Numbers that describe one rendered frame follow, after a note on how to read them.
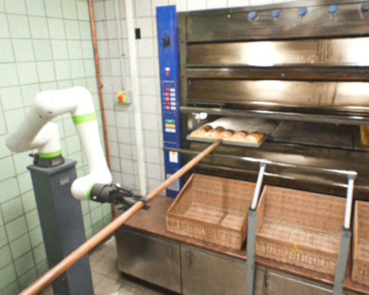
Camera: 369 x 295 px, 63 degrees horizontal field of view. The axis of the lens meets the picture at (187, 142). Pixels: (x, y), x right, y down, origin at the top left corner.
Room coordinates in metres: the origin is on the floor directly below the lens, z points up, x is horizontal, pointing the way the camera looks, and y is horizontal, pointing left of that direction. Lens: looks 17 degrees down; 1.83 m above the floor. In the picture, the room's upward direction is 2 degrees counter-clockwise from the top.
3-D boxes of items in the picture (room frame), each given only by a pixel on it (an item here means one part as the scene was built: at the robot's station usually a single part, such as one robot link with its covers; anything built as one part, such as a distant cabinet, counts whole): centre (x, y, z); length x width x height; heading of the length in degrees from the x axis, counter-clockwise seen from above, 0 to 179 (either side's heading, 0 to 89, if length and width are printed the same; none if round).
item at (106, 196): (1.27, 0.35, 1.20); 0.09 x 0.07 x 0.08; 64
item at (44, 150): (1.71, 0.83, 1.36); 0.16 x 0.13 x 0.19; 146
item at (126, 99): (2.62, 0.54, 1.46); 0.10 x 0.07 x 0.10; 62
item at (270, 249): (1.72, -0.71, 0.72); 0.56 x 0.49 x 0.28; 63
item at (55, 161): (1.74, 0.87, 1.23); 0.26 x 0.15 x 0.06; 60
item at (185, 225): (1.99, -0.18, 0.72); 0.56 x 0.49 x 0.28; 64
